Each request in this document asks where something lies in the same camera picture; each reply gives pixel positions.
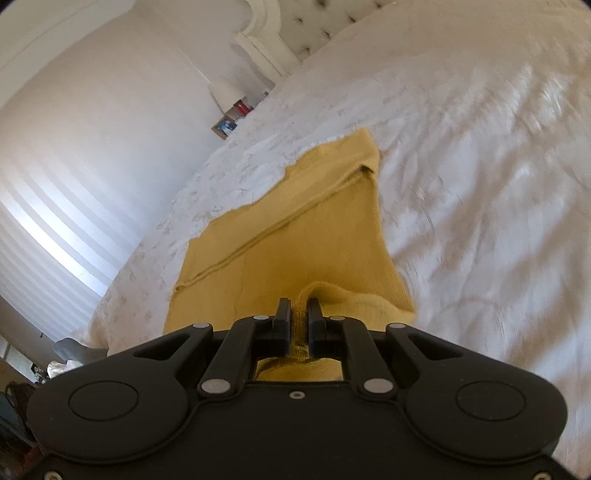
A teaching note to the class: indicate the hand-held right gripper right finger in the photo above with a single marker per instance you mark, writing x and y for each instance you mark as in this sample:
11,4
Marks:
315,321

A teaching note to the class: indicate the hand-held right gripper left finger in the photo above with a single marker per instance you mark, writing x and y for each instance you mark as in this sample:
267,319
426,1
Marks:
282,321

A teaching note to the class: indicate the yellow knit sweater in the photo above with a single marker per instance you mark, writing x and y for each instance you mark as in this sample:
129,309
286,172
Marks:
314,230

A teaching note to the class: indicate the red candle jar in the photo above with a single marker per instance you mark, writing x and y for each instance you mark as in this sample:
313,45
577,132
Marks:
243,109

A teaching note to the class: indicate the white bed with bedspread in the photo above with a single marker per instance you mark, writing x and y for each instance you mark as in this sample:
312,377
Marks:
485,184

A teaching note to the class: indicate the white table lamp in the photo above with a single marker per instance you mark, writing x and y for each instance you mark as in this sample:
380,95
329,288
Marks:
227,94

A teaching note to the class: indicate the cream tufted headboard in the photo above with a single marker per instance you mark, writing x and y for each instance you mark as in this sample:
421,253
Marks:
304,27

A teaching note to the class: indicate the wooden picture frame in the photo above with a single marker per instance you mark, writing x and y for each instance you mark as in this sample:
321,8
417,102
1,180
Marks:
225,126

